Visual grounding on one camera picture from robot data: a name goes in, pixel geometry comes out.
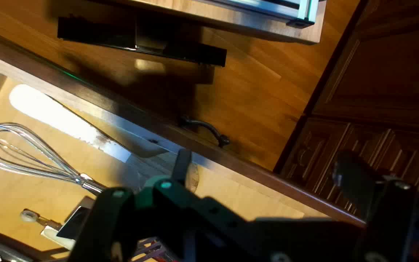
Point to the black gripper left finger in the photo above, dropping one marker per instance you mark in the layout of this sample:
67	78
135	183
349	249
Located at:
117	218

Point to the black cart base bar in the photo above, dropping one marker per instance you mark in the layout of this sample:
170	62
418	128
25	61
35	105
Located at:
170	41

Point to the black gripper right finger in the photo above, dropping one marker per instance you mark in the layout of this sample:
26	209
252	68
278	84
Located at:
389	212

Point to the white blade icing spatula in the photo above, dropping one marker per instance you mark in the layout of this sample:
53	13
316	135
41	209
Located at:
58	113

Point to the metal robot cart platform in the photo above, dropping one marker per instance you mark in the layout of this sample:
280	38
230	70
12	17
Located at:
248	16

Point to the wooden kitchen drawer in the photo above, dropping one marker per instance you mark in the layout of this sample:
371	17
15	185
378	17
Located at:
6	204

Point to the dark wood base cabinet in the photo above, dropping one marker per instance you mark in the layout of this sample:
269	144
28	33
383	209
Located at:
378	96

